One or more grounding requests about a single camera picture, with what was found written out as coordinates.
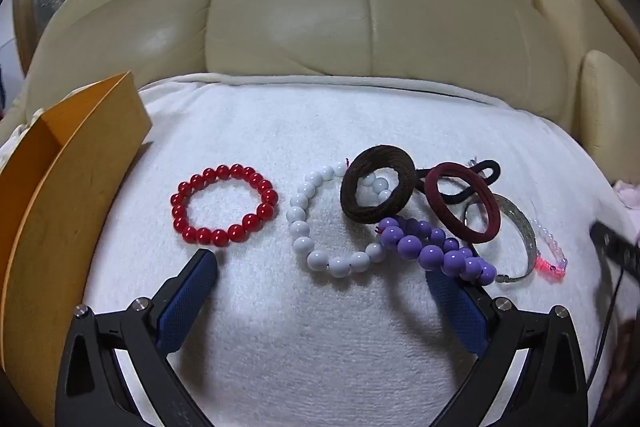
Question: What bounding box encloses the white towel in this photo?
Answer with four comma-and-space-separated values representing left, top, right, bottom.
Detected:
0, 72, 640, 427

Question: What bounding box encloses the white bead bracelet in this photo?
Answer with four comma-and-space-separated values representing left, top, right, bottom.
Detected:
286, 164, 393, 279

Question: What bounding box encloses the red bead bracelet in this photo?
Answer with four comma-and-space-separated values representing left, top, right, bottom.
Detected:
170, 163, 279, 249

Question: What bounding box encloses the black hair tie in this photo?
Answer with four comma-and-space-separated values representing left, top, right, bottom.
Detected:
412, 159, 502, 208

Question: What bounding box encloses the black cable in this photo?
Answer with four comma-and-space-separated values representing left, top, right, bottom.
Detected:
585, 267, 626, 388

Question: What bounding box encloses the maroon hair tie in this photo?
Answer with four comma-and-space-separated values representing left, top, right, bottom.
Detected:
424, 162, 502, 242

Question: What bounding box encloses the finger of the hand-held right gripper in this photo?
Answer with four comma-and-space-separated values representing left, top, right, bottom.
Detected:
589, 219, 640, 280

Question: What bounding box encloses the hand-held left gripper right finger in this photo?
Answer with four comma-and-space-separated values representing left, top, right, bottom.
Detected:
425, 268, 591, 427

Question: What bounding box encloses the silver bangle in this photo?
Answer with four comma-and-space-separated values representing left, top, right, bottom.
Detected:
462, 193, 538, 285

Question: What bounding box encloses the orange cardboard box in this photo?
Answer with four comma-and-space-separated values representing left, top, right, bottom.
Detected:
0, 72, 153, 427

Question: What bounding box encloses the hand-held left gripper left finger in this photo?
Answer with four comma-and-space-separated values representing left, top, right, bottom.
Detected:
56, 248, 219, 427

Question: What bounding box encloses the purple bead bracelet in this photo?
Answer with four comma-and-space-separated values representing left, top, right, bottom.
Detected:
379, 216, 497, 286

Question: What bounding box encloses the cream leather sofa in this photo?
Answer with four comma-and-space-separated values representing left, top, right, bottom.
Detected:
0, 0, 640, 168

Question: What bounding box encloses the pink bead bracelet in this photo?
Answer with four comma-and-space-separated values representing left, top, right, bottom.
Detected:
530, 207, 569, 279

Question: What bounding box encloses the pink cloth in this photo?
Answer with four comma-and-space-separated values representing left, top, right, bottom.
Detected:
612, 179, 640, 208

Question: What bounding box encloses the brown hair tie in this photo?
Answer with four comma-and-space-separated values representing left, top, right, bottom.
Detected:
340, 146, 417, 225

